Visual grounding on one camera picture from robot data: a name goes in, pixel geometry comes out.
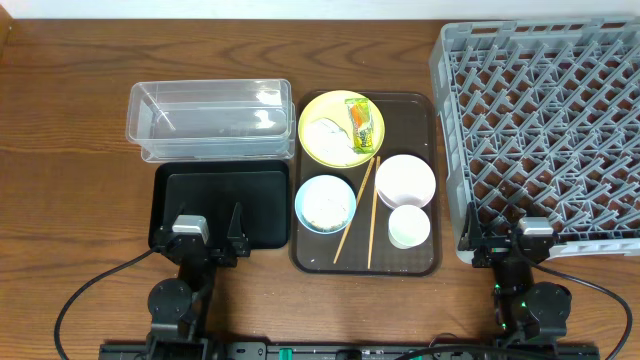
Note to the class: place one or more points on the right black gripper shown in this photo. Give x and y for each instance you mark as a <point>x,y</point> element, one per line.
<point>505,251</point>

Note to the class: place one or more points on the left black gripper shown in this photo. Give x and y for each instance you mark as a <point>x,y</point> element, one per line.
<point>206,251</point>

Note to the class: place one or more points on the small white cup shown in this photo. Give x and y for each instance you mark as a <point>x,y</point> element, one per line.
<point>408,226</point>

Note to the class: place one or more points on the blue bowl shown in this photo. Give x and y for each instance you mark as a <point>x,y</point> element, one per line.
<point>301,202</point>

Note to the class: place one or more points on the rice and food scraps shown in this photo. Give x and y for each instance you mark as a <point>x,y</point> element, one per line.
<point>326,205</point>

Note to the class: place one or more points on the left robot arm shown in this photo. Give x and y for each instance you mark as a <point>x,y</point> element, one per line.
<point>179,306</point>

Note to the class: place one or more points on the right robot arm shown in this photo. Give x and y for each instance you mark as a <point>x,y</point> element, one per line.
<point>531,313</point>

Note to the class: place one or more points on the black waste tray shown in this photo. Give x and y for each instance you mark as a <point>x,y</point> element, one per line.
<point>212,189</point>

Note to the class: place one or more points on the grey dishwasher rack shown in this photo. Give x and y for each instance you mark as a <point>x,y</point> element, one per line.
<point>541,118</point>

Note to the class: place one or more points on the clear plastic bin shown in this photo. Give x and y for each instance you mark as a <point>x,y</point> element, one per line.
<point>212,120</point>

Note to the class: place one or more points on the brown serving tray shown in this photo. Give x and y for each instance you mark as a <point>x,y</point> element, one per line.
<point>410,129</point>

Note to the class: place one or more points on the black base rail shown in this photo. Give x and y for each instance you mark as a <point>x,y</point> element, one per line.
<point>263,351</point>

